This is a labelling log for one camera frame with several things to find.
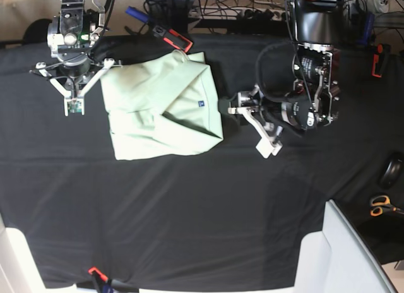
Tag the red clamp bottom edge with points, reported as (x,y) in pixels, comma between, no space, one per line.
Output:
(104,284)

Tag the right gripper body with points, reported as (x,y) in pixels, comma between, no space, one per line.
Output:
(75,74)

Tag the white chair right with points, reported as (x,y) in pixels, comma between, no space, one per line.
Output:
(336,259)

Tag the orange handled scissors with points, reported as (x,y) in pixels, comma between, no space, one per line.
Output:
(382,205)

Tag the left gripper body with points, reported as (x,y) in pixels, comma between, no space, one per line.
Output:
(266,111)

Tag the white chair left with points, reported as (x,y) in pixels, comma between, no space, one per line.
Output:
(19,272)

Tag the blue handle clamp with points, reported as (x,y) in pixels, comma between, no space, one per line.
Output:
(139,15)

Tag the black tape roll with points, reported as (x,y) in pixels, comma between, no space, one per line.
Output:
(391,173)

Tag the red and black clamp right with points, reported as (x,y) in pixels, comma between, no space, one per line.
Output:
(380,60)

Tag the blue cylinder right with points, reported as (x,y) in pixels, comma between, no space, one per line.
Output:
(368,27)

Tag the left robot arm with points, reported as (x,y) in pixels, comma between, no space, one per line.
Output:
(314,28)

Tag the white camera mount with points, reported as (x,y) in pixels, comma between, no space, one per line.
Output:
(266,145)
(74,101)

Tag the white chair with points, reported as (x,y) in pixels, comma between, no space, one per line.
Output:
(19,272)
(336,259)

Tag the white power strip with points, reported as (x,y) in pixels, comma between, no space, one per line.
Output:
(234,13)

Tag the light green T-shirt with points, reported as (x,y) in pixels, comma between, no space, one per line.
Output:
(166,106)

